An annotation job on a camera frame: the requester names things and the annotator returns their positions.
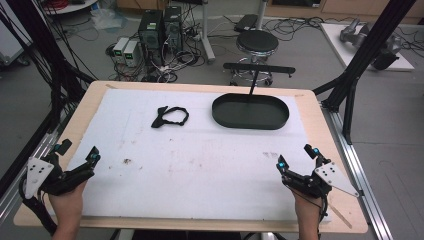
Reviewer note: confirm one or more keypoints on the black metal frame post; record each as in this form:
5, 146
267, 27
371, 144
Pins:
50, 56
366, 53

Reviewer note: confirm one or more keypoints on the person's left hand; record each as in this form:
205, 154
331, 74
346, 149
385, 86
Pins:
68, 206

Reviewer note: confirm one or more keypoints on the white foam mat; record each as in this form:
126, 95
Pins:
200, 160

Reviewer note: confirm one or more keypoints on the white floor board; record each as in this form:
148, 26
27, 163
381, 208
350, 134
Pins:
336, 43

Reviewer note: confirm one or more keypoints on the small black computer tower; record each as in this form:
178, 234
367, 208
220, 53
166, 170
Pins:
173, 28

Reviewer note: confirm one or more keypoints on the flat black box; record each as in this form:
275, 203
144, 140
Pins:
246, 22

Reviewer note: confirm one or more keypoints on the aluminium rail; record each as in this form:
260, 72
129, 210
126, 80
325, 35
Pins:
356, 166
20, 186

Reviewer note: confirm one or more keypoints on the black oval tray T-bar stand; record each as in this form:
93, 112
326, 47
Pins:
250, 111

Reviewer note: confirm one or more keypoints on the black round stool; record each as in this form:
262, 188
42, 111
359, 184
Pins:
257, 41

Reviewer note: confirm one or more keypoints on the white power supply unit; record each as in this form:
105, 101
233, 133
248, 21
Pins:
120, 49
131, 53

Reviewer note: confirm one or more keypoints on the clear plastic bag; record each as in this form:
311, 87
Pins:
108, 19

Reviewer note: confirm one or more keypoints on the grey desk leg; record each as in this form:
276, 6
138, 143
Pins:
207, 36

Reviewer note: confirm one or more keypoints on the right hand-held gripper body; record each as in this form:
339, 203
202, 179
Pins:
308, 183

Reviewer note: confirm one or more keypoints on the person's right hand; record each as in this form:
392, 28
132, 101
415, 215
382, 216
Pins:
306, 211

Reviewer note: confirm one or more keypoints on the large black computer tower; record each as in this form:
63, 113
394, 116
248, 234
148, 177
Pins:
150, 35

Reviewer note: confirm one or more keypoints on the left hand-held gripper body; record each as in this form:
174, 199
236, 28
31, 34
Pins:
70, 178

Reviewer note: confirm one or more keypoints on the black bow hair band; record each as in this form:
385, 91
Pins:
171, 116

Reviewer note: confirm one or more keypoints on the white round table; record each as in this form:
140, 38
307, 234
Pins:
71, 6

